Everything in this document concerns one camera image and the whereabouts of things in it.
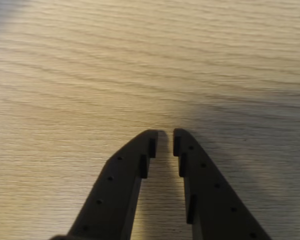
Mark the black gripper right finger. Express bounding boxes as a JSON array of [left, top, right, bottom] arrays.
[[173, 128, 273, 240]]

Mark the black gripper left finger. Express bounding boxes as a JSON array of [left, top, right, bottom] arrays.
[[66, 129, 159, 240]]

